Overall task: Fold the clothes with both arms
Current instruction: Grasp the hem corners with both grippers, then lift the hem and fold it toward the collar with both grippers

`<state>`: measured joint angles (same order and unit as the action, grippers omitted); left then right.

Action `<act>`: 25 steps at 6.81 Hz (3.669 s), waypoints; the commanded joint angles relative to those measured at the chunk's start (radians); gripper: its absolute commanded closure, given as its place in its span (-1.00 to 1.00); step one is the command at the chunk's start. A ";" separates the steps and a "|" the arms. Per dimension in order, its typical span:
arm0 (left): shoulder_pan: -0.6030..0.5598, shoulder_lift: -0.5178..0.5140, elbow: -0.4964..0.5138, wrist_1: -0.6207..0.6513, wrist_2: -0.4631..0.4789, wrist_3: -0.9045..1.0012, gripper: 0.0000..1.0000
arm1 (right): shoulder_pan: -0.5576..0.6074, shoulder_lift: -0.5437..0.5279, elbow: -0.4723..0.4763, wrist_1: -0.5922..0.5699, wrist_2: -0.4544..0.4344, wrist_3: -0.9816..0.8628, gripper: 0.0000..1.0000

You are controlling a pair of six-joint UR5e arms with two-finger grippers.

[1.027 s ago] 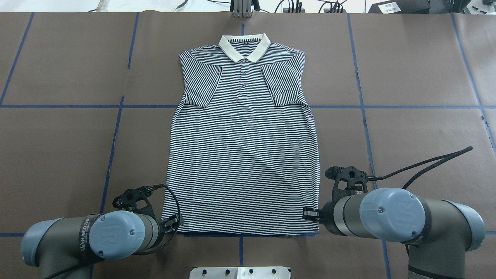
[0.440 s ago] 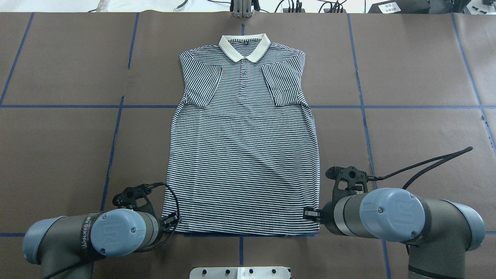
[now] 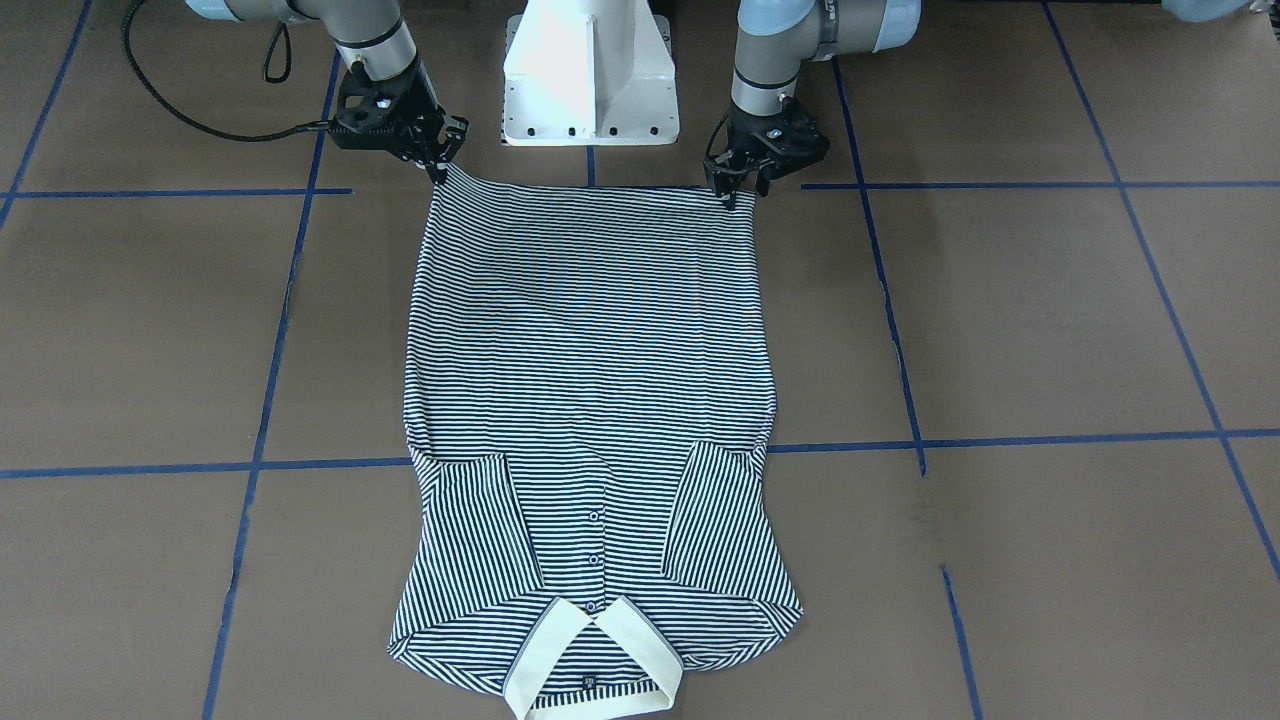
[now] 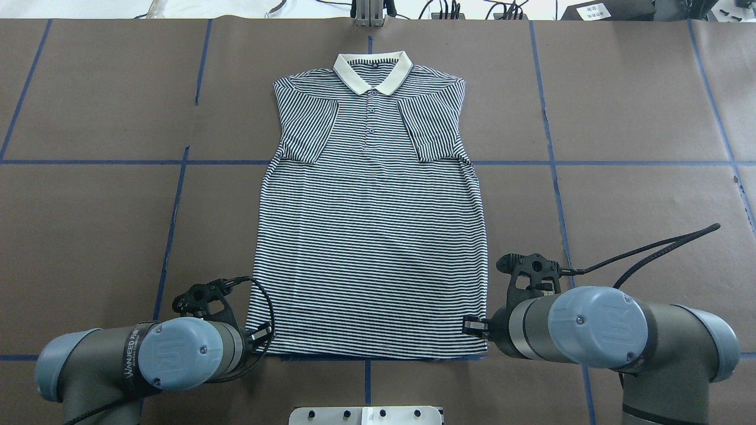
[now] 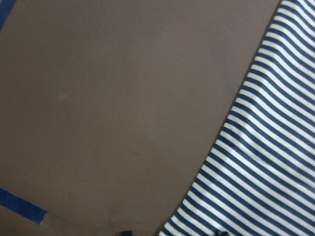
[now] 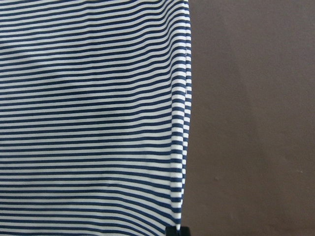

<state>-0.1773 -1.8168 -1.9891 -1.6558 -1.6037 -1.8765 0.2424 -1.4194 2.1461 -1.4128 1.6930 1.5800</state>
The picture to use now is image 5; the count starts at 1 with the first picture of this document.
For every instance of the blue white striped polo shirt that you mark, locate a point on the blue white striped polo shirt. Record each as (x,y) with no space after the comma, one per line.
(259,177)

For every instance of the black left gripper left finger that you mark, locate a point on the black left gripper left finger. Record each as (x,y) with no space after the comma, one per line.
(126,233)

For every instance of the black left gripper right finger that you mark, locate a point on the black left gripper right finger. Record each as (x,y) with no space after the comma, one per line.
(221,233)

